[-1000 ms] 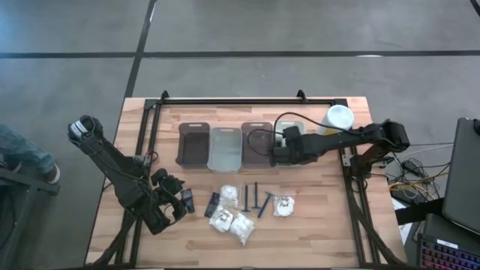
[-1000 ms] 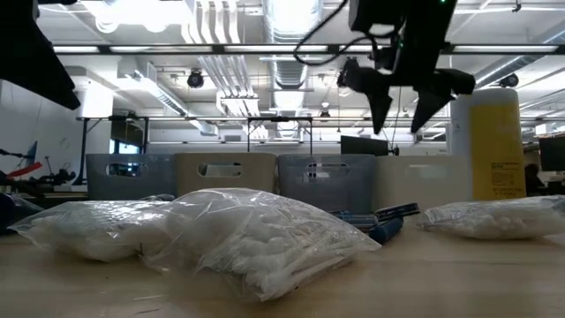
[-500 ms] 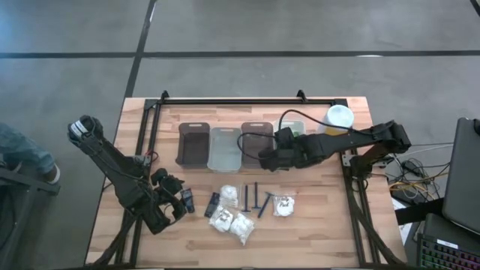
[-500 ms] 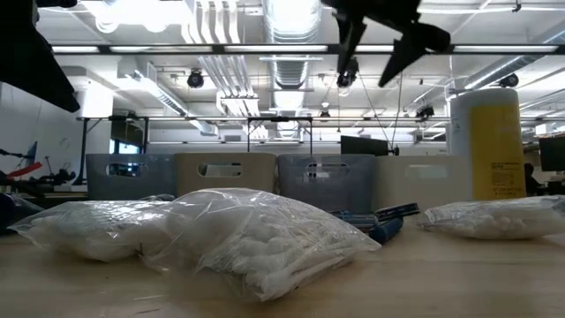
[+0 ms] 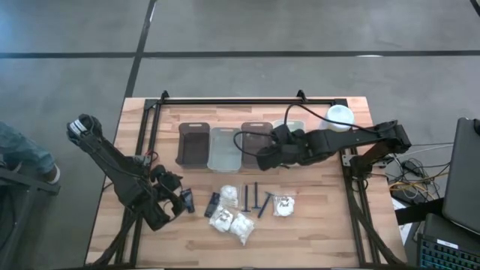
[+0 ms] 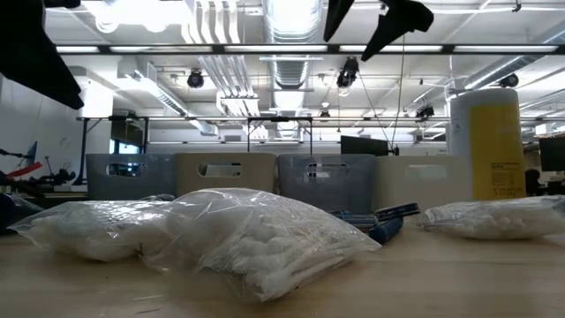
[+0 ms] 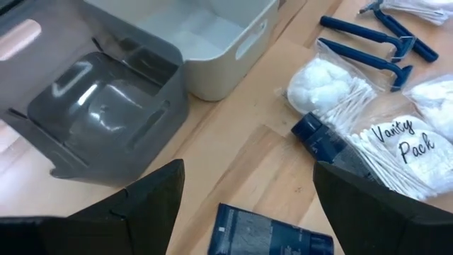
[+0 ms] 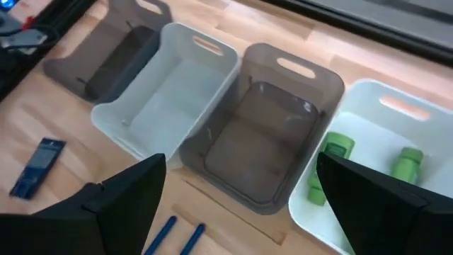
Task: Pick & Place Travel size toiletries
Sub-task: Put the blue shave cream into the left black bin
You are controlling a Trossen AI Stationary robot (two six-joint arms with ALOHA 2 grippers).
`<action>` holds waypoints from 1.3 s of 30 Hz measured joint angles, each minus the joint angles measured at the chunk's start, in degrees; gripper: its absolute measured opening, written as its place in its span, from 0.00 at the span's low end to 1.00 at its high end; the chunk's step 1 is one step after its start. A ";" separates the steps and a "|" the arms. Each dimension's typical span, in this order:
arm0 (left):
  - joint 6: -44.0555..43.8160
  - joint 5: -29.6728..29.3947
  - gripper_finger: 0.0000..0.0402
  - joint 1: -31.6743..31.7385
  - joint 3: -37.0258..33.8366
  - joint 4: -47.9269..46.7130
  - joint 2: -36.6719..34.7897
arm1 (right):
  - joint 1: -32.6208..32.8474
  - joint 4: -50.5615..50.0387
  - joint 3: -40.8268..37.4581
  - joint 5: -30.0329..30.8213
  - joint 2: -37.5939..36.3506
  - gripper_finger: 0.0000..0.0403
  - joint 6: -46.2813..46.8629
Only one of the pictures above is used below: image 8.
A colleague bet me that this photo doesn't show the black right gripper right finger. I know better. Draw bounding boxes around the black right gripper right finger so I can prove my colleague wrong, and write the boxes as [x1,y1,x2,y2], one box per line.
[316,152,453,255]

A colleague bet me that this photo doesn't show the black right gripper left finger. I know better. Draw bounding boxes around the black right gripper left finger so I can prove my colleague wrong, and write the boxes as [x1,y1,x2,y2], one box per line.
[0,152,167,255]

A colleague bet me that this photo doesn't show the green travel bottle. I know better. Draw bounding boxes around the green travel bottle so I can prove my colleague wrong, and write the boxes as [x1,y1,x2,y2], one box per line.
[306,131,356,207]
[389,146,425,186]

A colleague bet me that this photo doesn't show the white plastic bin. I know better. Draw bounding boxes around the white plastic bin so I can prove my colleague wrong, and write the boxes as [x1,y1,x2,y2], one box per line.
[90,21,242,163]
[287,78,453,255]

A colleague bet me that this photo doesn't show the dark blue flat packet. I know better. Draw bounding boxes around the dark blue flat packet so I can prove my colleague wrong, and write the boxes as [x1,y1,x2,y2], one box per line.
[8,137,67,200]

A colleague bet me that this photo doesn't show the grey plastic bin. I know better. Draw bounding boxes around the grey plastic bin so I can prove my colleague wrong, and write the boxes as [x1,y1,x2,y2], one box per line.
[42,0,173,106]
[178,42,346,216]

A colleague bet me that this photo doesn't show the black table edge frame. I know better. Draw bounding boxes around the black table edge frame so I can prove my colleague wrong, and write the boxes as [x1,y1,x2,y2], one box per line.
[260,0,453,67]

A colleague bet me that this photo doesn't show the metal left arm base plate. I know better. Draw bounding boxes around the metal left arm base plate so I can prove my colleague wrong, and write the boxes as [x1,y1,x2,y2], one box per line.
[0,28,49,51]

